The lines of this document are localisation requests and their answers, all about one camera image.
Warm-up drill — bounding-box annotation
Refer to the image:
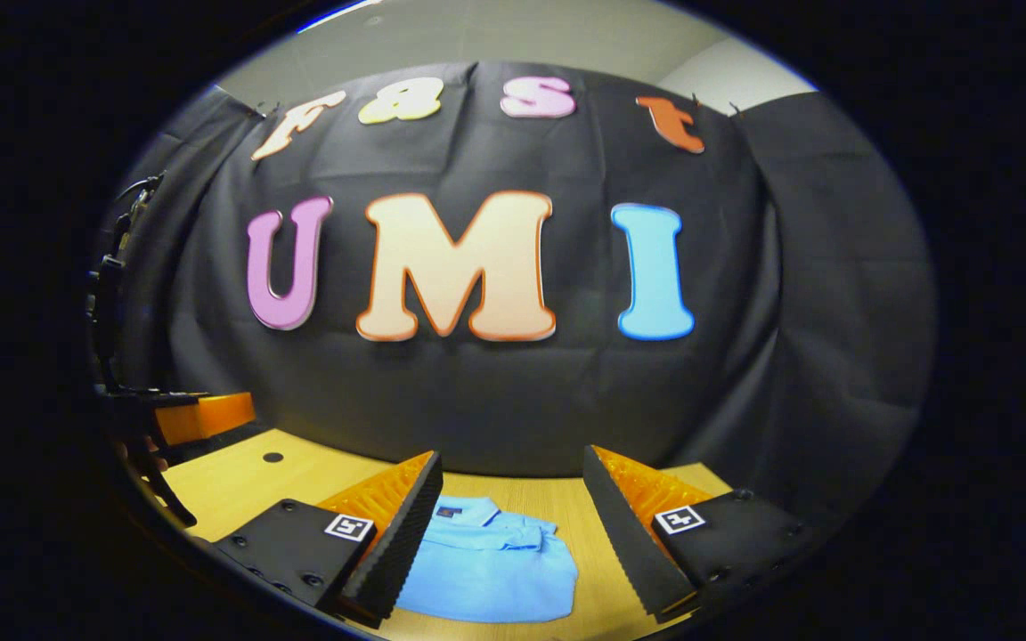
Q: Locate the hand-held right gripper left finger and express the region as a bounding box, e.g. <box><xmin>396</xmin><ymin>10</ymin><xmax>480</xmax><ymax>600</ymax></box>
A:
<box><xmin>209</xmin><ymin>450</ymin><xmax>445</xmax><ymax>626</ymax></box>

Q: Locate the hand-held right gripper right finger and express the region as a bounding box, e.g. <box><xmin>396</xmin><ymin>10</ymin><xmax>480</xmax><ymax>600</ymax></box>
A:
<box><xmin>582</xmin><ymin>443</ymin><xmax>823</xmax><ymax>623</ymax></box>

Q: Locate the black backdrop cloth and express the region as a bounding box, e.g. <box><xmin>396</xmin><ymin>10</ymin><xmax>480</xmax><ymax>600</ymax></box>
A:
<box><xmin>88</xmin><ymin>60</ymin><xmax>939</xmax><ymax>531</ymax></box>

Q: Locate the light blue polo T-shirt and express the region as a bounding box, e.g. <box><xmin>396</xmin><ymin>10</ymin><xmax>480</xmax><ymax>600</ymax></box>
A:
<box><xmin>396</xmin><ymin>494</ymin><xmax>581</xmax><ymax>625</ymax></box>

